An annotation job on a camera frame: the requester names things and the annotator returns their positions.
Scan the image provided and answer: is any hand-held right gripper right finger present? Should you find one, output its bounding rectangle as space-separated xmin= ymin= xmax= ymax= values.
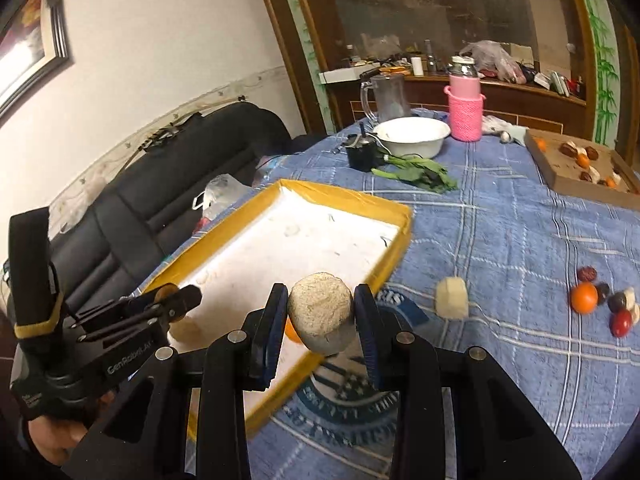
xmin=353 ymin=283 xmax=583 ymax=480

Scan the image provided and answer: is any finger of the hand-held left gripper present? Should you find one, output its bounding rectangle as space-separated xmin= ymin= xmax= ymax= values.
xmin=75 ymin=284 xmax=181 ymax=327
xmin=80 ymin=286 xmax=204 ymax=344

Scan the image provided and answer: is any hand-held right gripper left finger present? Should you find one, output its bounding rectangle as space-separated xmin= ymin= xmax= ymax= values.
xmin=60 ymin=282 xmax=290 ymax=480

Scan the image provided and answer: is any round beige fruit piece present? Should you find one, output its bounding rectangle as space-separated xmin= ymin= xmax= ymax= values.
xmin=287 ymin=272 xmax=355 ymax=353

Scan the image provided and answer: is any beige fruit cube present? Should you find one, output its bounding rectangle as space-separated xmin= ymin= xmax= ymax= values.
xmin=435 ymin=276 xmax=470 ymax=320

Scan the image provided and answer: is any yellow tray with white lining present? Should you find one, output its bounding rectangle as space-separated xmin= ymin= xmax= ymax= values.
xmin=135 ymin=178 xmax=413 ymax=436

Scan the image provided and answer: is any shallow cardboard box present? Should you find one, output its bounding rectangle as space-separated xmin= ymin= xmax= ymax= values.
xmin=525 ymin=128 xmax=640 ymax=208

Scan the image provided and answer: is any person's left hand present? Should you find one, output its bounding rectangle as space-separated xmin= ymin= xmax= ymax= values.
xmin=27 ymin=392 xmax=119 ymax=467

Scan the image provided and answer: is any black sofa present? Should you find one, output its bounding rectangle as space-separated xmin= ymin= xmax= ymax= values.
xmin=0 ymin=102 xmax=311 ymax=346

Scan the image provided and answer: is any white plastic bag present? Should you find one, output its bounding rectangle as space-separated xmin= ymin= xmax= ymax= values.
xmin=192 ymin=174 xmax=253 ymax=222

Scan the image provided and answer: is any green leafy vegetable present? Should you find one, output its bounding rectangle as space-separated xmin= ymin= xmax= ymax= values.
xmin=371 ymin=155 xmax=458 ymax=193

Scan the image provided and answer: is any small black container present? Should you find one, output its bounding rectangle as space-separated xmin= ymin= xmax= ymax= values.
xmin=345 ymin=132 xmax=379 ymax=171

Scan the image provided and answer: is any white enamel basin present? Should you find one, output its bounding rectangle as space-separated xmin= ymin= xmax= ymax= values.
xmin=372 ymin=117 xmax=452 ymax=158

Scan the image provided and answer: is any red round fruit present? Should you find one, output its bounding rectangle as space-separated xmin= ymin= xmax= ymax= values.
xmin=610 ymin=309 xmax=633 ymax=338

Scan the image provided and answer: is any pink knitted bottle sleeve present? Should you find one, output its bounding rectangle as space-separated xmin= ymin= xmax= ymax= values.
xmin=444 ymin=85 xmax=487 ymax=142

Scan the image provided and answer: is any clear glass pitcher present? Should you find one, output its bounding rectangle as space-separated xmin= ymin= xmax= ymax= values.
xmin=359 ymin=74 xmax=412 ymax=123

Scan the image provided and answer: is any white cloth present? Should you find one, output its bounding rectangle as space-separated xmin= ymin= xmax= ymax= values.
xmin=481 ymin=115 xmax=528 ymax=147

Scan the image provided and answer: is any white flat box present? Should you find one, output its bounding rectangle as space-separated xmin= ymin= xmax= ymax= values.
xmin=319 ymin=66 xmax=381 ymax=85

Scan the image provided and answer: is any pink thermos bottle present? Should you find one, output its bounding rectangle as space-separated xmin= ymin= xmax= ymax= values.
xmin=446 ymin=55 xmax=482 ymax=97

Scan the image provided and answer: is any wooden cabinet with glass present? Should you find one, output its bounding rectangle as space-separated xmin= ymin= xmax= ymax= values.
xmin=250 ymin=0 xmax=640 ymax=161

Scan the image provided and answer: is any clear plastic bag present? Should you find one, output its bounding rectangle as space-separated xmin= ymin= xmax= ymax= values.
xmin=459 ymin=40 xmax=526 ymax=83

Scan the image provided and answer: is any framed wall picture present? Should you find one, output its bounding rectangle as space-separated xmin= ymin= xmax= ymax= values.
xmin=0 ymin=0 xmax=76 ymax=121

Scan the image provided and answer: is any green bamboo wall sticker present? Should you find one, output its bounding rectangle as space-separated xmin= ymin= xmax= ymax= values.
xmin=570 ymin=0 xmax=623 ymax=148

